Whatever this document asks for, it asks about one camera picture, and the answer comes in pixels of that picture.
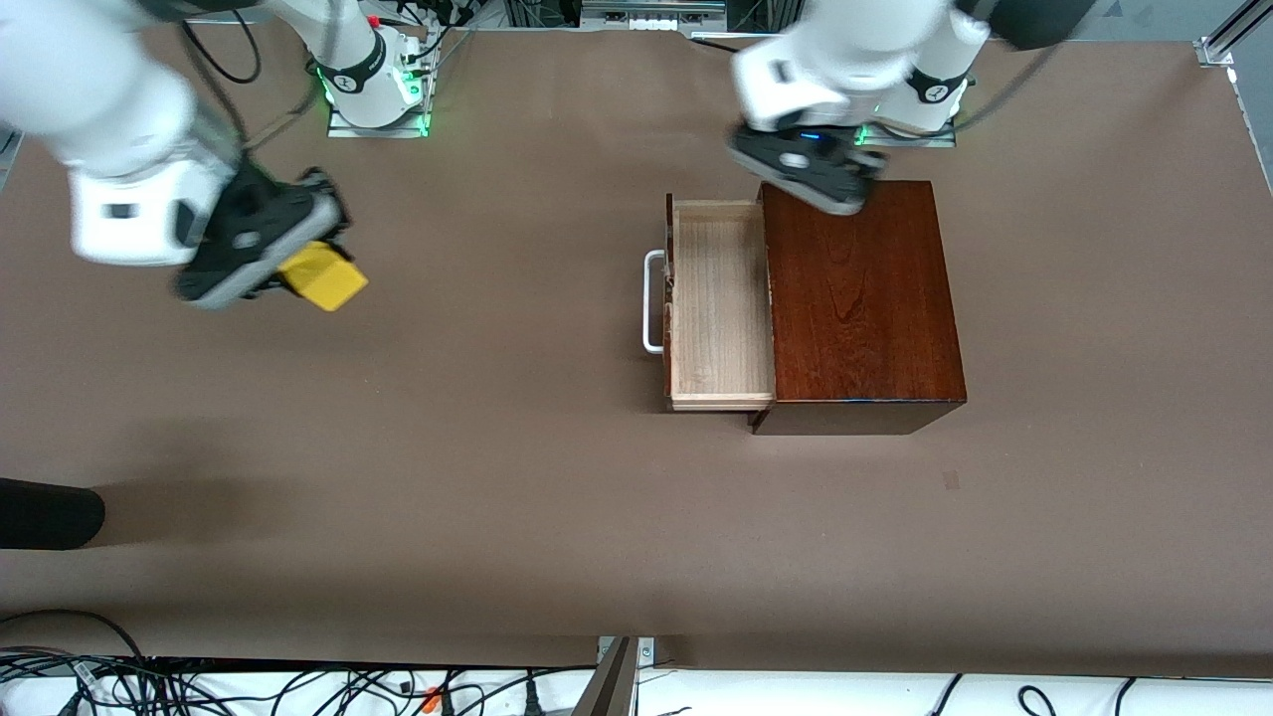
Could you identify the aluminium frame profile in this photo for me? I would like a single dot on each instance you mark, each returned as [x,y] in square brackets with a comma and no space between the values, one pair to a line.
[1218,48]

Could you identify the black cylinder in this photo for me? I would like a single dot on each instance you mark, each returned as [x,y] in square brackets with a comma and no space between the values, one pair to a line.
[45,512]

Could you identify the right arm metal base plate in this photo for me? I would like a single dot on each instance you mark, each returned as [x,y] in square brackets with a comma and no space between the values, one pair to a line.
[378,131]

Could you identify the yellow block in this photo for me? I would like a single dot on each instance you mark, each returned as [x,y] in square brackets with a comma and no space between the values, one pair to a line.
[323,278]

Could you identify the small orange connector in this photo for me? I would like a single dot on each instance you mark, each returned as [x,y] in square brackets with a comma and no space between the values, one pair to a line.
[432,700]

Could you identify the silver box with white connectors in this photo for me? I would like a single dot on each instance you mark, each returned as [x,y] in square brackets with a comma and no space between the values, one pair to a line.
[651,22]

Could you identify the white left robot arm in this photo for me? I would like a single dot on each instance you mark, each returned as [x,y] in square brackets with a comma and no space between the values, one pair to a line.
[925,70]

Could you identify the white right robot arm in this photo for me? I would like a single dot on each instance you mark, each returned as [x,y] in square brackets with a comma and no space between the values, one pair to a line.
[90,89]

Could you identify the dark brown wooden cabinet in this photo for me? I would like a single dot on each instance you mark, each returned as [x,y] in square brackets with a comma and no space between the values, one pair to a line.
[875,318]

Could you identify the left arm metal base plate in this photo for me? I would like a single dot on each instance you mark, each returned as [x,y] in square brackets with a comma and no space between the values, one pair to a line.
[925,139]

